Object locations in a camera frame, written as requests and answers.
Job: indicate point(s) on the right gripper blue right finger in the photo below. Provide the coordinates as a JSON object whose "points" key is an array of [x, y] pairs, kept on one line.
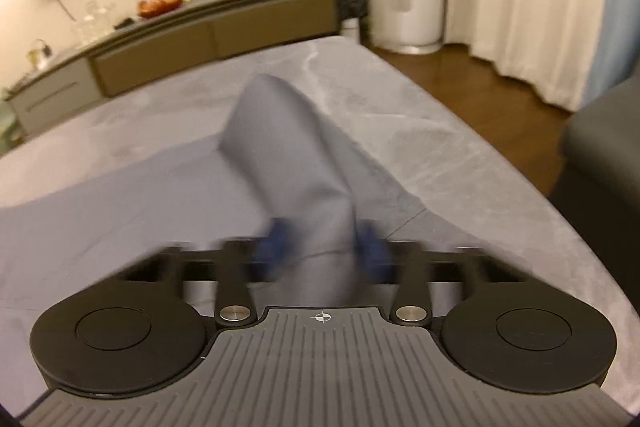
{"points": [[405, 265]]}

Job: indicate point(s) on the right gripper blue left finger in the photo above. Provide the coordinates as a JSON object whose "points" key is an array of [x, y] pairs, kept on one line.
{"points": [[244, 262]]}

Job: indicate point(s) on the grey garment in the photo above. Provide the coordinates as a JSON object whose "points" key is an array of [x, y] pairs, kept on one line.
{"points": [[278, 158]]}

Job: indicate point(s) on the dark grey sofa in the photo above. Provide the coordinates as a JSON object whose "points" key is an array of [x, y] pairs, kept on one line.
{"points": [[599, 185]]}

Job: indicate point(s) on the long grey brown sideboard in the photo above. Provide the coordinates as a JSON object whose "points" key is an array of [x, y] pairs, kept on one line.
{"points": [[201, 32]]}

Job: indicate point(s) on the red fruit bowl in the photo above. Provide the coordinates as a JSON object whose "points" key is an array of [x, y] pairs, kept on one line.
{"points": [[148, 9]]}

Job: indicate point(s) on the clear glass jars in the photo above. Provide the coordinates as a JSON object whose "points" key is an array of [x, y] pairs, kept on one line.
{"points": [[96, 24]]}

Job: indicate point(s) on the white power strip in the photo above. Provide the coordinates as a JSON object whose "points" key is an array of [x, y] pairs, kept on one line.
{"points": [[39, 55]]}

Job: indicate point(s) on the blue curtain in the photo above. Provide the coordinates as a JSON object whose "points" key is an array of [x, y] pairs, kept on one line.
{"points": [[617, 50]]}

